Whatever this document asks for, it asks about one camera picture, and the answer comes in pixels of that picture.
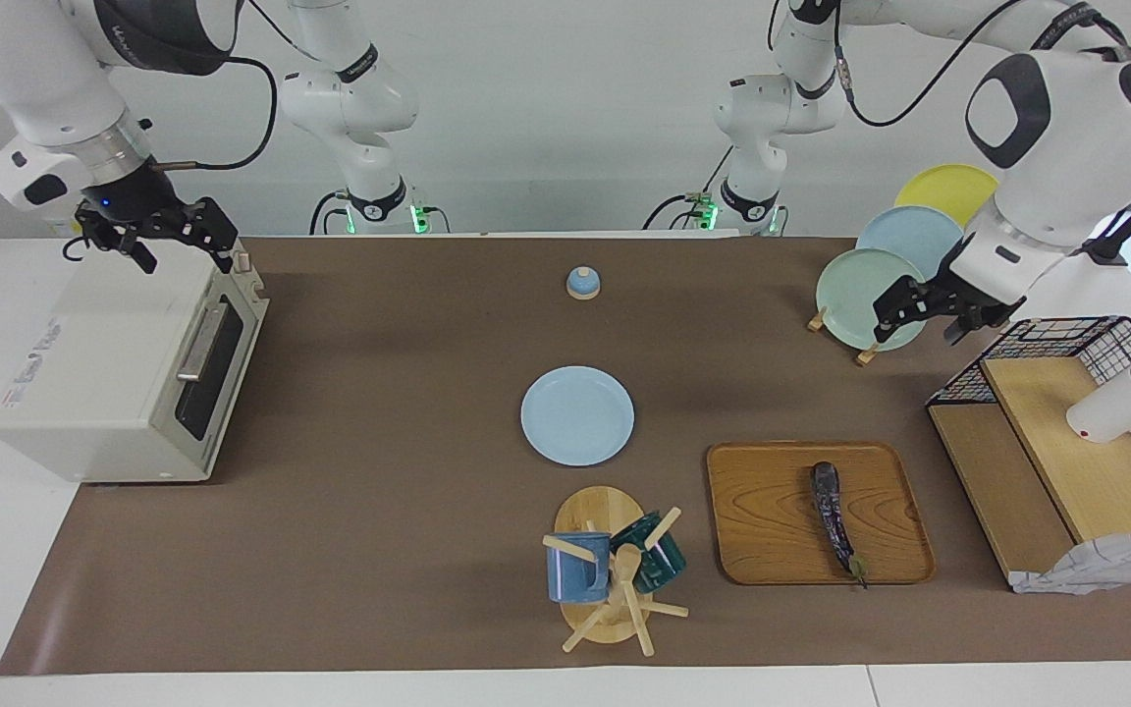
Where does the light blue serving plate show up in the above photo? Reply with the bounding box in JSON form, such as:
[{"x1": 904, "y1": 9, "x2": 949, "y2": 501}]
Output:
[{"x1": 520, "y1": 365, "x2": 636, "y2": 467}]

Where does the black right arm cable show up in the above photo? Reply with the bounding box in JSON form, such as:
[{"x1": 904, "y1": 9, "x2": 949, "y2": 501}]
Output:
[{"x1": 148, "y1": 54, "x2": 280, "y2": 173}]

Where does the wooden plate rack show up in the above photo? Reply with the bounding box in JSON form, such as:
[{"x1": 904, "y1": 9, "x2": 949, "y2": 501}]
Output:
[{"x1": 807, "y1": 306, "x2": 881, "y2": 366}]

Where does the cream toaster oven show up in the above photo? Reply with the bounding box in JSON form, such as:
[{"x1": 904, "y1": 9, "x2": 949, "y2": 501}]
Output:
[{"x1": 0, "y1": 236, "x2": 270, "y2": 484}]

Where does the wooden mug tree stand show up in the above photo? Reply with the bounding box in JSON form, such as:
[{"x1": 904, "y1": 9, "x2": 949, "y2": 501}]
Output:
[{"x1": 542, "y1": 485, "x2": 690, "y2": 657}]

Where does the toaster oven glass door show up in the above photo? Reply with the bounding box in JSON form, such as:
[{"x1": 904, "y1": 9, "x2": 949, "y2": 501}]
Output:
[{"x1": 173, "y1": 265, "x2": 270, "y2": 474}]

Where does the white cup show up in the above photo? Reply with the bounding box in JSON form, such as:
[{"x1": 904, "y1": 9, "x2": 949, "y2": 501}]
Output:
[{"x1": 1065, "y1": 365, "x2": 1131, "y2": 444}]

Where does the blue striped mug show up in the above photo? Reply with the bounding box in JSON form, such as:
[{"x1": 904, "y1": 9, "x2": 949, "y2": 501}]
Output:
[{"x1": 546, "y1": 532, "x2": 613, "y2": 604}]

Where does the light blue racked plate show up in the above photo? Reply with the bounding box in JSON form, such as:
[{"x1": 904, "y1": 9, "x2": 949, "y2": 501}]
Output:
[{"x1": 856, "y1": 205, "x2": 969, "y2": 288}]

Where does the dark green mug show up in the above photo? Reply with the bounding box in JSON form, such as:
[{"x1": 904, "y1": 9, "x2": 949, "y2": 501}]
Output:
[{"x1": 610, "y1": 511, "x2": 688, "y2": 595}]

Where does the rectangular wooden tray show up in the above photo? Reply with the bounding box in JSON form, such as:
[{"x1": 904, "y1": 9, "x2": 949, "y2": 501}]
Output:
[{"x1": 706, "y1": 441, "x2": 938, "y2": 586}]

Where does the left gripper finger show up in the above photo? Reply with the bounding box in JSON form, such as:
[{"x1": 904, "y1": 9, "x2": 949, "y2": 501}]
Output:
[
  {"x1": 872, "y1": 278, "x2": 925, "y2": 345},
  {"x1": 942, "y1": 312, "x2": 994, "y2": 347}
]

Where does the pale green plate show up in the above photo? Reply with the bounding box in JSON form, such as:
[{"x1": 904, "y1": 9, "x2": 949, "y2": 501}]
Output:
[{"x1": 815, "y1": 248, "x2": 933, "y2": 353}]

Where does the yellow plate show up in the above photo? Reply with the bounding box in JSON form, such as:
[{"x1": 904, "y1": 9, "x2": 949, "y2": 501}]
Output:
[{"x1": 894, "y1": 164, "x2": 1003, "y2": 232}]

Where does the dark purple eggplant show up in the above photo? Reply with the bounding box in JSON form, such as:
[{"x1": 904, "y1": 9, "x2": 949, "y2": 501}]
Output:
[{"x1": 811, "y1": 461, "x2": 871, "y2": 590}]

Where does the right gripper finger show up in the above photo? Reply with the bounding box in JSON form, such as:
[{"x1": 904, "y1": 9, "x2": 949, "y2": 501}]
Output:
[
  {"x1": 188, "y1": 196, "x2": 240, "y2": 274},
  {"x1": 119, "y1": 234, "x2": 159, "y2": 276}
]

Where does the brown table mat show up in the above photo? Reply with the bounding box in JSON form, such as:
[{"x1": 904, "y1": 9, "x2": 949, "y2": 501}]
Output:
[{"x1": 0, "y1": 236, "x2": 1131, "y2": 677}]

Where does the black wire basket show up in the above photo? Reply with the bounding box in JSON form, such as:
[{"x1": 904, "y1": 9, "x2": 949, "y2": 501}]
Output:
[{"x1": 927, "y1": 316, "x2": 1131, "y2": 521}]

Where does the wooden stepped shelf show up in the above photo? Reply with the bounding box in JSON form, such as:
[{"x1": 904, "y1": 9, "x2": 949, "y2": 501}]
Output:
[{"x1": 927, "y1": 355, "x2": 1131, "y2": 588}]

